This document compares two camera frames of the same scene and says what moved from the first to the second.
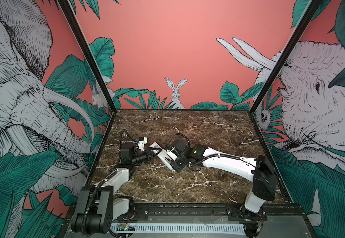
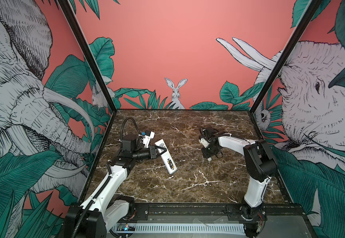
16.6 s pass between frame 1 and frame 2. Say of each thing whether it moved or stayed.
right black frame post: stayed
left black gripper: stayed
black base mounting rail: stayed
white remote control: moved
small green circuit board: stayed
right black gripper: moved
